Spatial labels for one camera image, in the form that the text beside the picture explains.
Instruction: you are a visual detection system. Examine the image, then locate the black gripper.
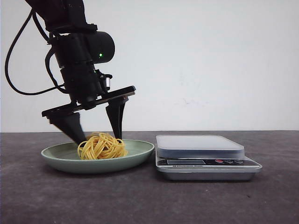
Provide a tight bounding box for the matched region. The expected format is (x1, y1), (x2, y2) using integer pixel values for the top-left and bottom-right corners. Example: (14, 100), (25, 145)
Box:
(42, 62), (135, 144)

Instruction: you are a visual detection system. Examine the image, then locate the yellow vermicelli noodle bundle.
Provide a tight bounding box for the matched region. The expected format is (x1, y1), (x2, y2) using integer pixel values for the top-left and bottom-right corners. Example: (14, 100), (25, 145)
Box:
(77, 132), (128, 160)

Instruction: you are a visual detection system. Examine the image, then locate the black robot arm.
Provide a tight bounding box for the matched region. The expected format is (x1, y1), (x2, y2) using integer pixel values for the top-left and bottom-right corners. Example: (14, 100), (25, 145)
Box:
(28, 0), (135, 143)

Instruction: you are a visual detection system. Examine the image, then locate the light green round plate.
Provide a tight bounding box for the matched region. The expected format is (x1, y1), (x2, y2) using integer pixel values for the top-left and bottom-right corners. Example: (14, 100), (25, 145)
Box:
(41, 140), (155, 174)

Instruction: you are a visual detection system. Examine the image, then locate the silver digital kitchen scale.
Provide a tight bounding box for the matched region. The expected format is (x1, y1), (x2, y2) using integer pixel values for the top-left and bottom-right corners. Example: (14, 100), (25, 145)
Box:
(156, 135), (262, 181)

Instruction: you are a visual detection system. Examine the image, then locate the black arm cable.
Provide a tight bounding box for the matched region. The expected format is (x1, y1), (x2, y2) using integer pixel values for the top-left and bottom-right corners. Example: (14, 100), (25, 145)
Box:
(4, 9), (67, 96)

